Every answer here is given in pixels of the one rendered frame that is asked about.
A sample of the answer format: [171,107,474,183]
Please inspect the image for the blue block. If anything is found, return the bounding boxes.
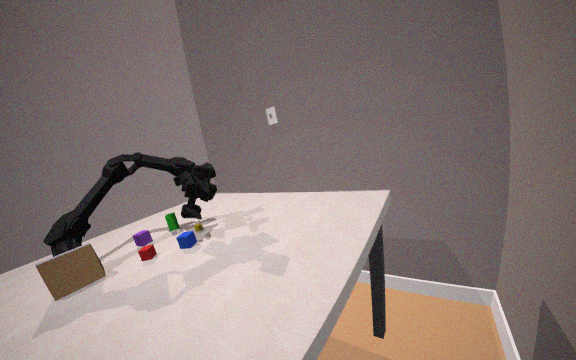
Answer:
[176,231,197,249]

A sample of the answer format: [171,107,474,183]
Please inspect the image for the purple block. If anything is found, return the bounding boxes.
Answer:
[133,230,153,246]

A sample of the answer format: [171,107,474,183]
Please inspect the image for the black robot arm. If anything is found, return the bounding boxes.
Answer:
[43,153,196,257]

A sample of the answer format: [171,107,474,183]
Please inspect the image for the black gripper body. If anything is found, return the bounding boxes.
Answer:
[181,165,213,219]

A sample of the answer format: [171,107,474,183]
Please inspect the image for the green block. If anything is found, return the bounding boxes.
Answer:
[165,212,177,224]
[168,220,179,231]

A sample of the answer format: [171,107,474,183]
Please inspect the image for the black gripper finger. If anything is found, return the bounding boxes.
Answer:
[183,208,202,220]
[192,172,212,193]

